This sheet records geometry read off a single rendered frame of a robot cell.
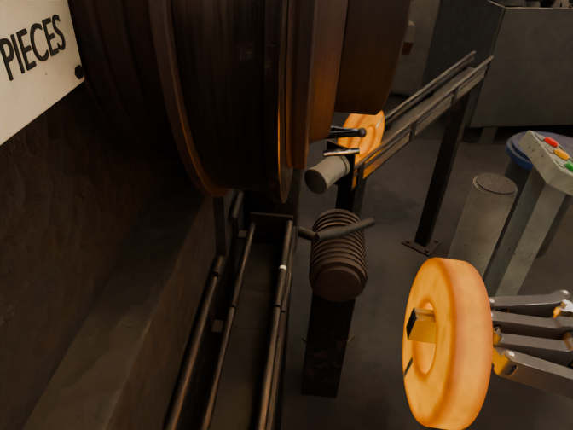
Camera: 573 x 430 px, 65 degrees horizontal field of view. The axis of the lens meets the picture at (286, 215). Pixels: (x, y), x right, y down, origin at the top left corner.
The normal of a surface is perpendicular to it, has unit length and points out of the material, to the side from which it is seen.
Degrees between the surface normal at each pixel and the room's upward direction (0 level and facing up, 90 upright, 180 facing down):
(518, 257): 90
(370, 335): 0
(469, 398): 74
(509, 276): 90
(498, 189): 0
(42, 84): 90
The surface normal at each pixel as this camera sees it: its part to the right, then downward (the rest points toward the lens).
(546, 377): -0.32, 0.54
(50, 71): 0.99, 0.09
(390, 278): 0.04, -0.80
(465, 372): -0.02, 0.05
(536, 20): 0.17, 0.59
